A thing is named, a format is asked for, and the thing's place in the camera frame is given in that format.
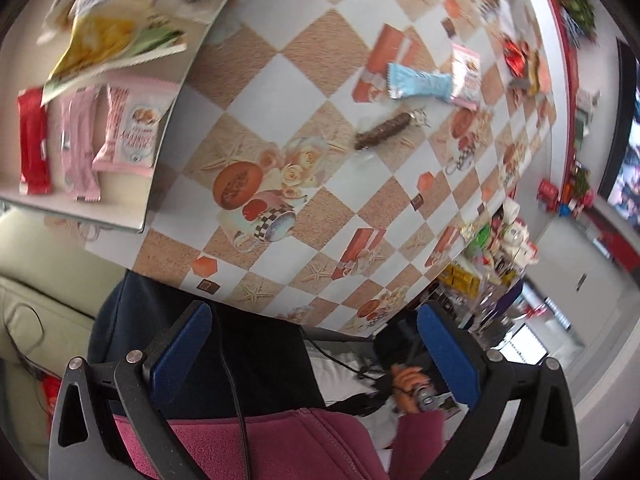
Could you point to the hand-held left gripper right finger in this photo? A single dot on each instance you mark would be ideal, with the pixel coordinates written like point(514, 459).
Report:
point(450, 355)

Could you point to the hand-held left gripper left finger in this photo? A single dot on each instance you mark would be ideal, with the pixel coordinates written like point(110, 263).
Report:
point(180, 355)

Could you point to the grey tray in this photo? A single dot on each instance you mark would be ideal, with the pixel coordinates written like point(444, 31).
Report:
point(125, 200)

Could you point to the dark snack bar clear wrapper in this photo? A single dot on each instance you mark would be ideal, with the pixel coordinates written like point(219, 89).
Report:
point(382, 130)

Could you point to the slim pink snack packet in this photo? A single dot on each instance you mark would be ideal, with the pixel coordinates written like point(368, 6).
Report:
point(77, 150)

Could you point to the large pink snack pouch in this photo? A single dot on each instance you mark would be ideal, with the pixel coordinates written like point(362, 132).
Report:
point(142, 120)

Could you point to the striped pink snack bar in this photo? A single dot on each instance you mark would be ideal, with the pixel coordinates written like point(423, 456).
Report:
point(107, 125)

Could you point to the light blue snack packet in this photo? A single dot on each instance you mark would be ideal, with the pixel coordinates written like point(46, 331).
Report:
point(417, 82)

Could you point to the pink white snack packet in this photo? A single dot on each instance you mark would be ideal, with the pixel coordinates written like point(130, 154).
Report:
point(465, 77)

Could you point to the red shiny snack packet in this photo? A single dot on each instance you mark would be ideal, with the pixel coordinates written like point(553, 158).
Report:
point(515, 57)

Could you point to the green white snack packet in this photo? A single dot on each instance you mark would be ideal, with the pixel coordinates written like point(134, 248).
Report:
point(155, 40)

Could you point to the yellow snack packet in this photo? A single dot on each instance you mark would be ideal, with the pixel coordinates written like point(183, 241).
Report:
point(95, 40)

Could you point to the person's right forearm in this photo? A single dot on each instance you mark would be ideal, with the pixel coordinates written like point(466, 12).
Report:
point(415, 440)

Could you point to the person's right hand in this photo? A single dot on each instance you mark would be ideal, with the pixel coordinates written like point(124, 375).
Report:
point(405, 385)

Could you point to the yellow boxes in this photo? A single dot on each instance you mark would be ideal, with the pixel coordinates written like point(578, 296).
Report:
point(460, 280)

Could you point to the person's dark pants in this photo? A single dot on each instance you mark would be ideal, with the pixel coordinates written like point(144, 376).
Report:
point(260, 360)

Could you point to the person's maroon jacket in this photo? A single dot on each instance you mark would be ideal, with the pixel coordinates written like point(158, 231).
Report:
point(260, 445)

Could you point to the white bags group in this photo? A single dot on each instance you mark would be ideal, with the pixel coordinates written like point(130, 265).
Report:
point(517, 235)

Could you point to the cream sofa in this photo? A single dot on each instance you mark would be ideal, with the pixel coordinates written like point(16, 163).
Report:
point(30, 270)

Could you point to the red gift box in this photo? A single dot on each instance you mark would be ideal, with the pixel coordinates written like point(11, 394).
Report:
point(548, 191)

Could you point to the pink flower pot plant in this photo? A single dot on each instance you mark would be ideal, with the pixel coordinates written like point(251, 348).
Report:
point(582, 185)

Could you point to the pink knitted cloth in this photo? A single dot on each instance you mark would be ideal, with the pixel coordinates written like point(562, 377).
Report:
point(536, 72)

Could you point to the red low ledge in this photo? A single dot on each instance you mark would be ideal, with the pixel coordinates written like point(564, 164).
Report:
point(567, 60)

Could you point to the white towel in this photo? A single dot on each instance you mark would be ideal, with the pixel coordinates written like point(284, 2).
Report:
point(515, 5)

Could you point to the green potted plant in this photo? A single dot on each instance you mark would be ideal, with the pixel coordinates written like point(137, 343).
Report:
point(575, 0)

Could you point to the large wall screen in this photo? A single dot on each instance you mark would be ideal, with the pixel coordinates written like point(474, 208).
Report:
point(625, 160)

